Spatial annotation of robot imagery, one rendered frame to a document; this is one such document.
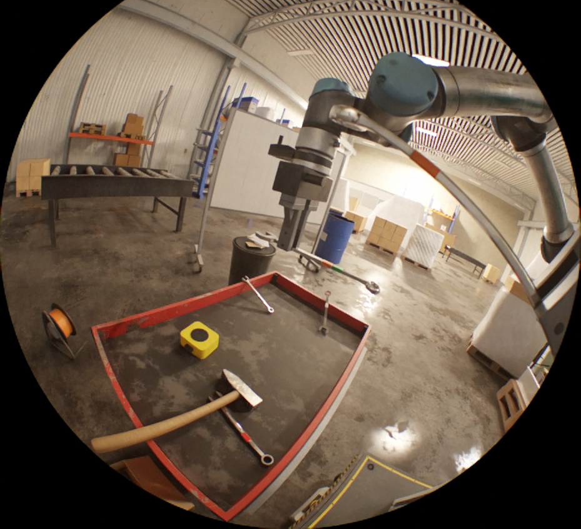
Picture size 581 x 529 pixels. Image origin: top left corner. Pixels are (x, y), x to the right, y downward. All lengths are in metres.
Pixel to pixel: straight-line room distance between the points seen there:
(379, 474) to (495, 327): 2.79
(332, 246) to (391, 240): 3.61
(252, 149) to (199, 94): 6.77
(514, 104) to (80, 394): 1.94
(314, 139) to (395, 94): 0.17
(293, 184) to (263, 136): 2.33
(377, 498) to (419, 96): 1.31
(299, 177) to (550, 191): 0.63
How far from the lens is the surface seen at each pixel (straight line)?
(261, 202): 2.72
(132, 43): 8.65
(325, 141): 0.36
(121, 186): 3.09
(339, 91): 0.39
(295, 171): 0.32
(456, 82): 0.30
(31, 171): 6.07
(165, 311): 0.60
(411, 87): 0.24
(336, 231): 3.95
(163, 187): 3.32
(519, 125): 0.58
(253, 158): 2.59
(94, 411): 1.54
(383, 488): 1.26
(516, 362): 3.82
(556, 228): 0.73
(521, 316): 3.56
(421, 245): 7.46
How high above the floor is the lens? 1.34
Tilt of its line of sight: 16 degrees down
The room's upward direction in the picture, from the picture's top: 18 degrees clockwise
